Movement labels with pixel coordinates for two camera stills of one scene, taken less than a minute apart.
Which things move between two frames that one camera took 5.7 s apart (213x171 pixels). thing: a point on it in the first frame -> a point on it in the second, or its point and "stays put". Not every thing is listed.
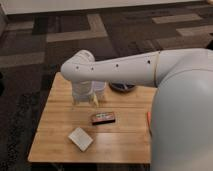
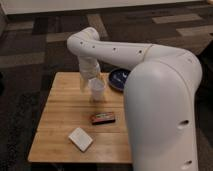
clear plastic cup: (98, 88) stays put
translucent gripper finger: (76, 101) -> (84, 84)
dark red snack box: (103, 117) stays put
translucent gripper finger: (96, 101) -> (102, 77)
